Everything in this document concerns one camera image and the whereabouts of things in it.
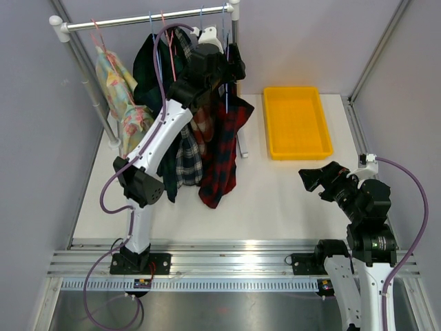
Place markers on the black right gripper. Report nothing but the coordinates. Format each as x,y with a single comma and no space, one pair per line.
330,176

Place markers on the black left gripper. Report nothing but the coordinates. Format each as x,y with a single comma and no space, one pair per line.
233,70

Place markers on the red navy plaid skirt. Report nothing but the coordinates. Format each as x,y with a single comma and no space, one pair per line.
230,113

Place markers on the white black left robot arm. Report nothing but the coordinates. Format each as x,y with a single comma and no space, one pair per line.
208,68

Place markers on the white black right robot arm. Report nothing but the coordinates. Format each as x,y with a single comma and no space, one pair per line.
359,268

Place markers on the rust beige plaid skirt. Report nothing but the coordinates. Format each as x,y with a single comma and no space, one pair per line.
203,123

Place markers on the dark green plaid skirt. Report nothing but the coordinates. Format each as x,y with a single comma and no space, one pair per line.
147,93

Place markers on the navy white plaid skirt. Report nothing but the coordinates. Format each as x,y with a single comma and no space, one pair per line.
189,165

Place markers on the pastel floral skirt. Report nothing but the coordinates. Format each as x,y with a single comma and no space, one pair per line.
134,125

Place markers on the yellow plastic bin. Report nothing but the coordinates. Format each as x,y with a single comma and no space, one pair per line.
296,124

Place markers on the white metal clothes rack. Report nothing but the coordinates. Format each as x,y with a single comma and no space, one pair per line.
66,34

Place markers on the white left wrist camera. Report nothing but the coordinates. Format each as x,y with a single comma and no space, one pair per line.
208,35

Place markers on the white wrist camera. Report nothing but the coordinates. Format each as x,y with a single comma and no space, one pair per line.
208,35
369,167

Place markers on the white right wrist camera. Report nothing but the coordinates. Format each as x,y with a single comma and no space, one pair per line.
369,167

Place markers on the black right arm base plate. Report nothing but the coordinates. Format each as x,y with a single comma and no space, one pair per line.
305,264

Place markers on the aluminium rail frame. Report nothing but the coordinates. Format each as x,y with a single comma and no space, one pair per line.
248,236

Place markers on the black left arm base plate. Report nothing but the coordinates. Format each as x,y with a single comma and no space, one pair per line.
156,264

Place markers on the slotted white cable duct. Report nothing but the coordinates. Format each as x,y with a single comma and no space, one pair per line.
191,285

